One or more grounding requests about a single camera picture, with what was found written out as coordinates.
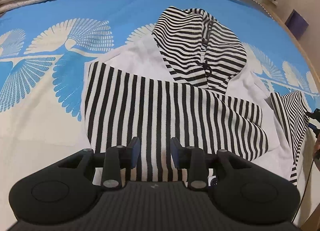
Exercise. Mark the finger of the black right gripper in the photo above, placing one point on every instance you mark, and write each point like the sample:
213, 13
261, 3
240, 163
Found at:
316, 116

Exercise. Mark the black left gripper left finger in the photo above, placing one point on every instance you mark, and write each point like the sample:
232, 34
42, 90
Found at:
112, 161

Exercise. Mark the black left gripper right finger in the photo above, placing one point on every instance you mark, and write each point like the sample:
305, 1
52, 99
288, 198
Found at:
197, 163

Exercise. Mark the black white striped hooded garment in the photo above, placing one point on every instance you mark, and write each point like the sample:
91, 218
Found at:
189, 79

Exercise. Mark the person right hand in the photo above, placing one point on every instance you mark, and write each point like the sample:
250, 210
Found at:
316, 147

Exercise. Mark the purple box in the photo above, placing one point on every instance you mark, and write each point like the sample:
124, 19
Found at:
296, 24

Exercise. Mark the blue white patterned bedspread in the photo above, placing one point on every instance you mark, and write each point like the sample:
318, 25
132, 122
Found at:
44, 48

